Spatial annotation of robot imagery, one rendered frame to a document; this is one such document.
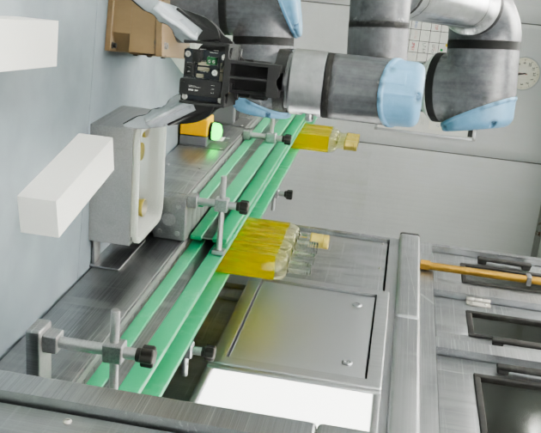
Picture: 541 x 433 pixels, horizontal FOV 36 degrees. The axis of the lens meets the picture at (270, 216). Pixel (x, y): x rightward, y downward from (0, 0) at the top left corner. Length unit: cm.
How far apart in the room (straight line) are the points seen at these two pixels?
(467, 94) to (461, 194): 653
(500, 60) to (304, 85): 51
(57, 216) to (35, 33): 28
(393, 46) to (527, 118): 675
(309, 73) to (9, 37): 37
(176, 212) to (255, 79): 82
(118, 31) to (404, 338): 88
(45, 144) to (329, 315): 83
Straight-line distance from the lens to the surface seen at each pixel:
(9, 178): 125
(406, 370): 174
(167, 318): 146
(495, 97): 138
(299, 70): 95
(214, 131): 210
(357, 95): 94
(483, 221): 799
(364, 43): 104
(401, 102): 94
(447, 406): 172
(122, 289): 152
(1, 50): 106
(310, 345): 177
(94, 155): 139
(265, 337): 178
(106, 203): 155
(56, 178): 132
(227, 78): 94
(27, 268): 135
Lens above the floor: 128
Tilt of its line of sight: 7 degrees down
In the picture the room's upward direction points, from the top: 98 degrees clockwise
